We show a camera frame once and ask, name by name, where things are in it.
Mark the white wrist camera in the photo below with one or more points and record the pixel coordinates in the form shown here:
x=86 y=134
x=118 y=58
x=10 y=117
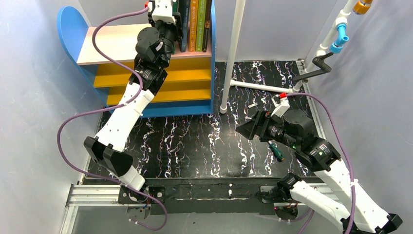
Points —
x=160 y=10
x=281 y=104

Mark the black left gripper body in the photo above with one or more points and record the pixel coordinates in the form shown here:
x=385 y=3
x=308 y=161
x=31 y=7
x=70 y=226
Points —
x=172 y=35

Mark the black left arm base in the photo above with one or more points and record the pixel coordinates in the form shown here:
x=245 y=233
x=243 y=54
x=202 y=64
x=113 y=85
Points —
x=142 y=195

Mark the blue pipe fitting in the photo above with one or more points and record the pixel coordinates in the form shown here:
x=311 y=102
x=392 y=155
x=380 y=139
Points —
x=342 y=38

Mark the orange cartoon book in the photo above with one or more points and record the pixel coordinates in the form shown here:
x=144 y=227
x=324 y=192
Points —
x=193 y=13

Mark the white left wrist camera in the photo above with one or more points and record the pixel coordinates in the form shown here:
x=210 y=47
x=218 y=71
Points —
x=160 y=10

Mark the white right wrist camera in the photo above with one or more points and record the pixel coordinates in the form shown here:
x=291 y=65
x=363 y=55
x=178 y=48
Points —
x=281 y=104

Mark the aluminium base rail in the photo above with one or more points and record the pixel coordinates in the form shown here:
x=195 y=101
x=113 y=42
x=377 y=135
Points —
x=194 y=206

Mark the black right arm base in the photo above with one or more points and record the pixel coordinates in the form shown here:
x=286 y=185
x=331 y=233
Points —
x=280 y=193

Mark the orange pipe cap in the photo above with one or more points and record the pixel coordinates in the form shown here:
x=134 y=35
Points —
x=362 y=6

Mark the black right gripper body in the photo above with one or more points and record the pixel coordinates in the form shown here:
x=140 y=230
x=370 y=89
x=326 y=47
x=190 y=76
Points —
x=262 y=126

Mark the green handled screwdriver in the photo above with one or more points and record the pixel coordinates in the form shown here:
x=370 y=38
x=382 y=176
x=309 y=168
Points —
x=276 y=152

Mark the dark green storey treehouse book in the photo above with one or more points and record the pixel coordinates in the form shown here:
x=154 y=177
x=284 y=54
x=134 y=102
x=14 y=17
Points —
x=176 y=10

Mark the white pvc pipe frame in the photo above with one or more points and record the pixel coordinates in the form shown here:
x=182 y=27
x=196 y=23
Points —
x=276 y=30

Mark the lime green treehouse book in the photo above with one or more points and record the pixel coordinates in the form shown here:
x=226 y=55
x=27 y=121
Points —
x=202 y=4

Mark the grey blue book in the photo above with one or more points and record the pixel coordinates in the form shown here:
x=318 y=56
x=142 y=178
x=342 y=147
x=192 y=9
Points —
x=184 y=7

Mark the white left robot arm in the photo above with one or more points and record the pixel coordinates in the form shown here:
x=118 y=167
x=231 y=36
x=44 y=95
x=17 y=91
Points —
x=106 y=148

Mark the red hardcover book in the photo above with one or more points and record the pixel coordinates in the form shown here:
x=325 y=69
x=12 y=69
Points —
x=207 y=25

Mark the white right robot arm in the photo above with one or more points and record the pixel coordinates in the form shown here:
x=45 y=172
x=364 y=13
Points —
x=353 y=211

